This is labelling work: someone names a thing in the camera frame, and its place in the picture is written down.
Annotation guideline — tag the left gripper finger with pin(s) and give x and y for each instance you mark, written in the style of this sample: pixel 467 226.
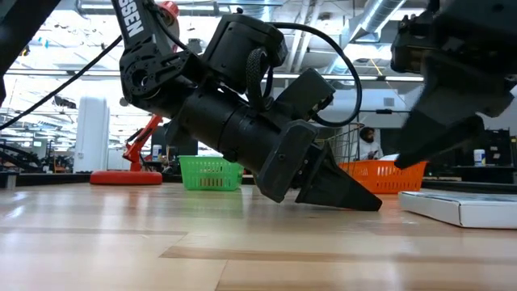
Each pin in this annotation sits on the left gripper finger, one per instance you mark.
pixel 335 192

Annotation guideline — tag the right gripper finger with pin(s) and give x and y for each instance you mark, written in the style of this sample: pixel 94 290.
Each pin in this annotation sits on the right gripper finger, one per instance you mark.
pixel 436 137

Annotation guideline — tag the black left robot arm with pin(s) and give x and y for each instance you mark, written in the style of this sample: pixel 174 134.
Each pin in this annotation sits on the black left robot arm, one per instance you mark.
pixel 149 72

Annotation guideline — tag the white canister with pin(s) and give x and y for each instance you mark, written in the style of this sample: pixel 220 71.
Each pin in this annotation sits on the white canister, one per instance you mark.
pixel 479 158

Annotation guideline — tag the orange plastic basket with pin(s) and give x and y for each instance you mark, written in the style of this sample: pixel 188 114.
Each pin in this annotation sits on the orange plastic basket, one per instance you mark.
pixel 383 178

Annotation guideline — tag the person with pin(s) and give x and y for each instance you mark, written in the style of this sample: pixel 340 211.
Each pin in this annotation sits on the person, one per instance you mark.
pixel 369 149

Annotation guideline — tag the green plastic basket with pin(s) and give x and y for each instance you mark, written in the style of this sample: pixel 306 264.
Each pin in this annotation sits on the green plastic basket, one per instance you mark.
pixel 206 174

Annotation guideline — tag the red desk lamp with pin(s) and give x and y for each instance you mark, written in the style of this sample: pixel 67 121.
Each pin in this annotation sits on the red desk lamp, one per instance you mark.
pixel 125 178

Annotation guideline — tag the white building column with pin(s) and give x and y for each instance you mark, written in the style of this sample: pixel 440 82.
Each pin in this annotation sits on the white building column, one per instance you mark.
pixel 92 137

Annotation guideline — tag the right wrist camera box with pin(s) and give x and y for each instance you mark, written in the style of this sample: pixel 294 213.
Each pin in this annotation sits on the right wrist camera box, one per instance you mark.
pixel 414 44

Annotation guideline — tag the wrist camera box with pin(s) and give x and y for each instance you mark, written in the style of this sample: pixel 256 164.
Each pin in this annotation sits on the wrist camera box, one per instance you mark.
pixel 414 44
pixel 307 95

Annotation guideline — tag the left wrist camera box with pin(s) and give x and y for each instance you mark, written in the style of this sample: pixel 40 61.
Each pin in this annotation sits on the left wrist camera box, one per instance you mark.
pixel 307 95

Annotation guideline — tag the black aluminium table frame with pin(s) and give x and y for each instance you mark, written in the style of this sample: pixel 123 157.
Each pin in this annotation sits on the black aluminium table frame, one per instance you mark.
pixel 48 180

